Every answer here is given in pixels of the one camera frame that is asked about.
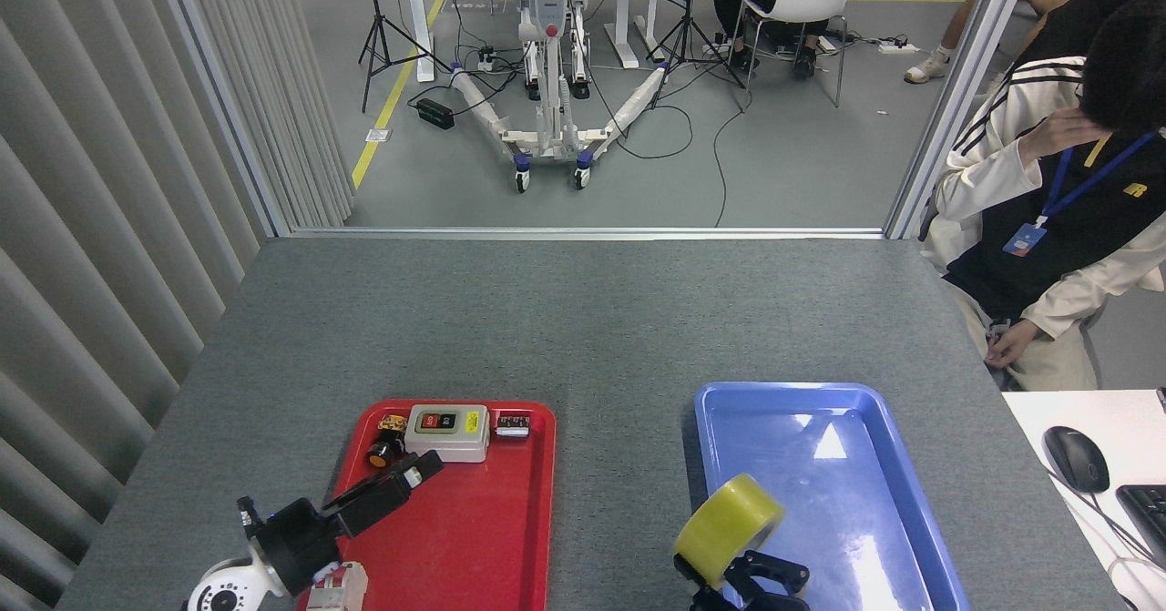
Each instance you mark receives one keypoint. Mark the black yellow push button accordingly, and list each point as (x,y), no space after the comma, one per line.
(381,452)

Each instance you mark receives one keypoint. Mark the white red block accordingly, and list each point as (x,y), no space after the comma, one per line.
(335,591)

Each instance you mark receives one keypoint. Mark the black tripod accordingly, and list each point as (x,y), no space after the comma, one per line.
(375,37)
(685,28)

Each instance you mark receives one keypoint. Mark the blue plastic tray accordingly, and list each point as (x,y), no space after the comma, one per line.
(820,502)

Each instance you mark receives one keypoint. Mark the white desk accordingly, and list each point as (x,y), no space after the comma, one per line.
(1130,420)

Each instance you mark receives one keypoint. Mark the white floor label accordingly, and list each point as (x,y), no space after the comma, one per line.
(378,135)

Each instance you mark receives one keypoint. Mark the grey pleated curtain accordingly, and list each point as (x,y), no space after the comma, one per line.
(91,183)

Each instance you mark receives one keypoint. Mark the black keyboard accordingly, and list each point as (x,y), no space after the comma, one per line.
(1148,520)

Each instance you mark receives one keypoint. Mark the white power strip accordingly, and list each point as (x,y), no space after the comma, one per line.
(897,46)

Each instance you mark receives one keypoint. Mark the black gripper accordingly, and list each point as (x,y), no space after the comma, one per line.
(296,543)

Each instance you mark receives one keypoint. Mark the yellow tape roll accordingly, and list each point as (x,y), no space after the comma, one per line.
(724,524)

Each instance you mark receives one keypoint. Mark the person in white black jacket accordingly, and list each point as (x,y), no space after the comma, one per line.
(1048,265)

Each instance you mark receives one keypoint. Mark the silver frame rail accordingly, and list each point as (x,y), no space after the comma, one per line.
(583,232)

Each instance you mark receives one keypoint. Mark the silver frame post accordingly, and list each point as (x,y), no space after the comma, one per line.
(223,101)
(956,92)

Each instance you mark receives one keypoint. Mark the black computer mouse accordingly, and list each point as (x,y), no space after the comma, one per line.
(1077,458)

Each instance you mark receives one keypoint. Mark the black power adapter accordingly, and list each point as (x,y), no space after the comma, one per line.
(435,114)

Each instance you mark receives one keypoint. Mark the red plastic tray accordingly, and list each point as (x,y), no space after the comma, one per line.
(474,529)

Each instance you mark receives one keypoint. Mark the person's left hand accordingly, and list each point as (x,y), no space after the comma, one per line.
(1013,342)

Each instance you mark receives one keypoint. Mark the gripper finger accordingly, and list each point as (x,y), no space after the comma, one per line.
(770,575)
(709,600)

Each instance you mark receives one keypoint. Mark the grey switch box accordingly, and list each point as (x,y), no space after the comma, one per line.
(446,445)

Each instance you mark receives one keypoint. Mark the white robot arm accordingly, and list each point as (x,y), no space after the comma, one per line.
(232,588)

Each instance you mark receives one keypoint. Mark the person's right hand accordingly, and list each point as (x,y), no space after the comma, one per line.
(1057,130)

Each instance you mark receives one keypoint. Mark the white stand on wheels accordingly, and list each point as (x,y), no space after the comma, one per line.
(547,10)

